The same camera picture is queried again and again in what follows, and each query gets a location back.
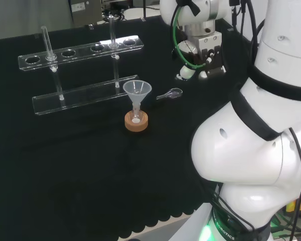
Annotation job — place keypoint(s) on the translucent plastic funnel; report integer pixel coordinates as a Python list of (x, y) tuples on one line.
[(137, 89)]

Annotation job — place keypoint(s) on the yellow stop button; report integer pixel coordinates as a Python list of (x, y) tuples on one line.
[(299, 209)]

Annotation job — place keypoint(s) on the grey metal box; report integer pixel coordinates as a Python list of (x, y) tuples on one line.
[(85, 11)]

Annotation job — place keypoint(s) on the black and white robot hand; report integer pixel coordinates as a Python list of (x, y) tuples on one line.
[(210, 56)]

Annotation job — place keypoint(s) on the small round-bottom glass flask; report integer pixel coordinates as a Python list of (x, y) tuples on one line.
[(136, 118)]

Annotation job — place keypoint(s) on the clear acrylic funnel stand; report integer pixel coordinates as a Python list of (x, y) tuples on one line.
[(90, 96)]

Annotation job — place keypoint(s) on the clear cloth clip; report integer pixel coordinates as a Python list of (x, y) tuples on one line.
[(91, 27), (143, 19)]

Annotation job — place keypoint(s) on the black bench cloth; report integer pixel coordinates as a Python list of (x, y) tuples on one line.
[(77, 163)]

